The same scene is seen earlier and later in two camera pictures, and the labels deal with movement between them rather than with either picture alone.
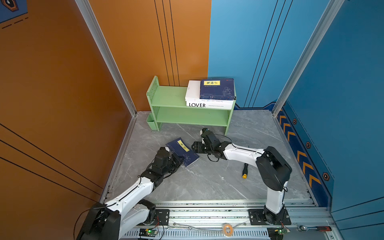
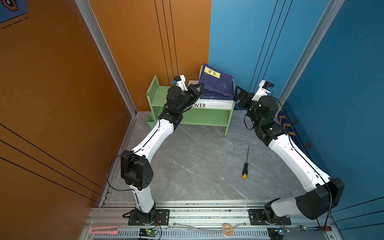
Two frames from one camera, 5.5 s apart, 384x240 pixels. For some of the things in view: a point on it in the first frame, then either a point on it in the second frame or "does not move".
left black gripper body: [173, 164] to [187, 99]
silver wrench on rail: [189, 228] does not move
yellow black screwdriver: [245, 171] does not move
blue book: [217, 89] does not move
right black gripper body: [200, 148] to [251, 107]
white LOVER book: [222, 104] does not move
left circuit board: [148, 232] does not move
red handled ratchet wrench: [303, 228] does not move
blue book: [184, 152] to [216, 79]
